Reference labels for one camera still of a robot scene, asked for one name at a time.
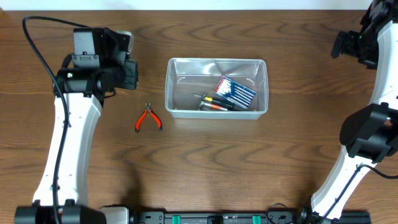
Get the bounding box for black yellow handled screwdriver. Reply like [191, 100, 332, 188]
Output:
[193, 93, 234, 110]

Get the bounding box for claw hammer orange black handle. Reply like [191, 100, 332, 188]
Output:
[198, 98, 234, 111]

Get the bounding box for orange handled cutting pliers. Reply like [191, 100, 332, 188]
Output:
[134, 101, 164, 133]

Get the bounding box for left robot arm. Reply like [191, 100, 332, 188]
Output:
[14, 27, 138, 223]

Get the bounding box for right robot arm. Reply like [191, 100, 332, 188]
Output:
[293, 0, 397, 223]

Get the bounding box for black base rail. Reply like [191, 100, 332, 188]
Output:
[136, 211, 373, 224]

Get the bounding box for blue precision screwdriver set case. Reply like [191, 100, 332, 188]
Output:
[214, 76, 256, 110]

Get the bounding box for right black cable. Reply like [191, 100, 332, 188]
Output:
[320, 163, 398, 223]

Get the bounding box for clear plastic container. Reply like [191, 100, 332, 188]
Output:
[165, 58, 269, 119]

